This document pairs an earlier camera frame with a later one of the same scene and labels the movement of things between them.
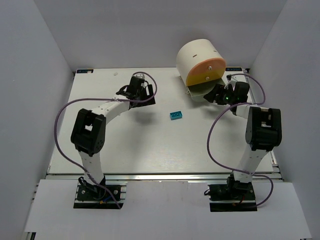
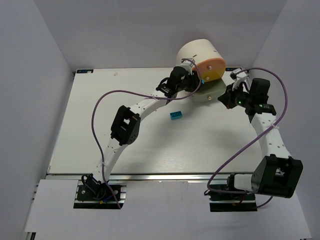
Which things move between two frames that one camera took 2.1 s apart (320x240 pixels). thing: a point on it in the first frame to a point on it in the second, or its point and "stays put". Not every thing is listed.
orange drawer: x=206 y=67 stays put
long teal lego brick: x=176 y=115 stays put
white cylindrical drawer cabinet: x=194 y=51 stays put
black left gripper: x=129 y=92 to x=192 y=81
